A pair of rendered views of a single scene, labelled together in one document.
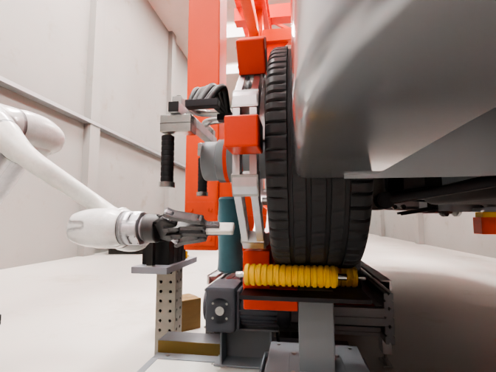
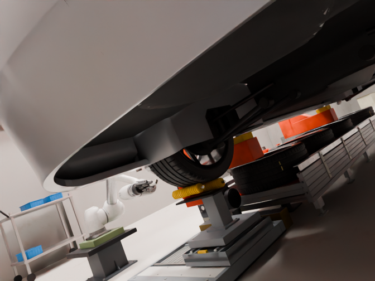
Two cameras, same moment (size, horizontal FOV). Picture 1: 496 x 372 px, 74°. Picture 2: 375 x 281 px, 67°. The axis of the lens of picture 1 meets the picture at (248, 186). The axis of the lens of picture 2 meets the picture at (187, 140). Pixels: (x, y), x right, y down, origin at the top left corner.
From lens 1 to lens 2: 1.36 m
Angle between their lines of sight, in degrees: 35
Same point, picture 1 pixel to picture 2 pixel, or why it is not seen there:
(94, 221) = (122, 192)
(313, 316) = (208, 204)
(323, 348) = (216, 217)
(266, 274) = (178, 193)
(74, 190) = (122, 179)
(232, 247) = not seen: hidden behind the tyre
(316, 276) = (191, 190)
